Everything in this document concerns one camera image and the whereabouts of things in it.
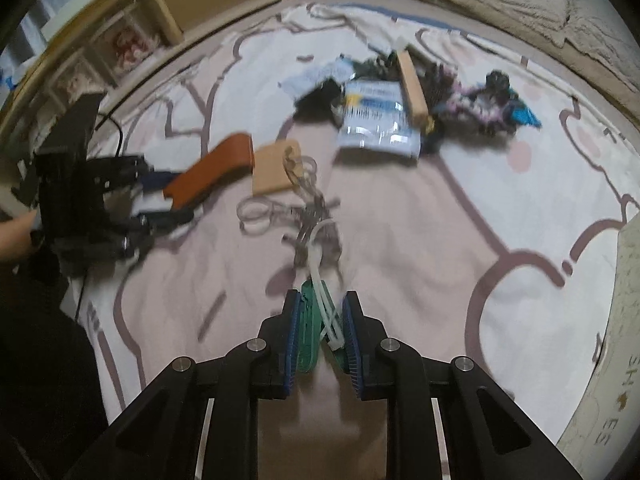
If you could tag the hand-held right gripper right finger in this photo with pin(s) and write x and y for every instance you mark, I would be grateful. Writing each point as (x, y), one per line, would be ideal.
(351, 345)

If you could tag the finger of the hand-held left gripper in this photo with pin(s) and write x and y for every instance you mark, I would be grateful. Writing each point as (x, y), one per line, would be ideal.
(165, 219)
(160, 178)

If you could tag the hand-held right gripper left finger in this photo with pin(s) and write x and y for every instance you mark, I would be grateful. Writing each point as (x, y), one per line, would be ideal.
(291, 340)

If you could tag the light wooden block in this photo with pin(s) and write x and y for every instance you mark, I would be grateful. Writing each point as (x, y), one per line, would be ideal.
(412, 85)

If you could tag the person's left hand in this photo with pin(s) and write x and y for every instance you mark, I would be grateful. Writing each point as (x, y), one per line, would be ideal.
(15, 237)

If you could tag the clear storage bin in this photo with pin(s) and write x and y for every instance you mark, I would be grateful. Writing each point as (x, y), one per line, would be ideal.
(70, 80)
(127, 42)

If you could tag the printed blanket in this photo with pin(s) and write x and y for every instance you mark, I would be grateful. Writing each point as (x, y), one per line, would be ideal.
(450, 260)

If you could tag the wooden shelf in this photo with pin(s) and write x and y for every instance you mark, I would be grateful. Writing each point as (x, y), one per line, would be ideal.
(170, 15)

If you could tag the black blurred item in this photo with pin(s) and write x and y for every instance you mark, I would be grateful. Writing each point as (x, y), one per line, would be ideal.
(320, 97)

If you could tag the pale blue packet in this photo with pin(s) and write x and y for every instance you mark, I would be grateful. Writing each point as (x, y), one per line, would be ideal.
(320, 72)

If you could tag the white blue plastic packet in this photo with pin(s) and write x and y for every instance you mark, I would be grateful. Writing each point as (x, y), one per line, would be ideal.
(375, 120)

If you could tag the purple black fabric bundle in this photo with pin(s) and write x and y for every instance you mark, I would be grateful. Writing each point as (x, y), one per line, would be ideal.
(475, 100)

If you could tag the blue sachet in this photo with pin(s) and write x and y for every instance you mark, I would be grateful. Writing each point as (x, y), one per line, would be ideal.
(525, 116)

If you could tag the tan folded duvet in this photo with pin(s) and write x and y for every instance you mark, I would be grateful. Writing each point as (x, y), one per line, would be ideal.
(575, 67)

